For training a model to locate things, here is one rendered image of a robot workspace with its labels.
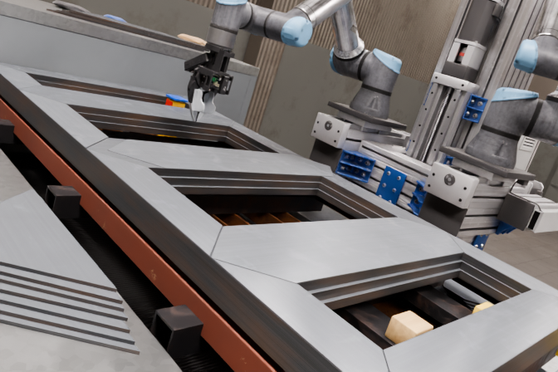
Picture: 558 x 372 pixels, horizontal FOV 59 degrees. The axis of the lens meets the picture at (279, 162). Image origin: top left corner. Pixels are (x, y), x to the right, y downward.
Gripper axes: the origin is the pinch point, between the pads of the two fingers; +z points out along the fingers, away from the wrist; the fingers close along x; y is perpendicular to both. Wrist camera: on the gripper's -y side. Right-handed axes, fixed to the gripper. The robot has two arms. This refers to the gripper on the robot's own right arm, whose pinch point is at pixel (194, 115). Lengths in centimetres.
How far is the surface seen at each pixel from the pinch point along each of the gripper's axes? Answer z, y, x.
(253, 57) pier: -6, -258, 239
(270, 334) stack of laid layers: 8, 77, -37
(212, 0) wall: -44, -275, 188
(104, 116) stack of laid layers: 7.7, -16.8, -17.3
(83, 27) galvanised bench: -11, -63, -8
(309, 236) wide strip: 6, 59, -12
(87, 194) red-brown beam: 13.7, 23.0, -37.0
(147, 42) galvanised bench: -11, -63, 16
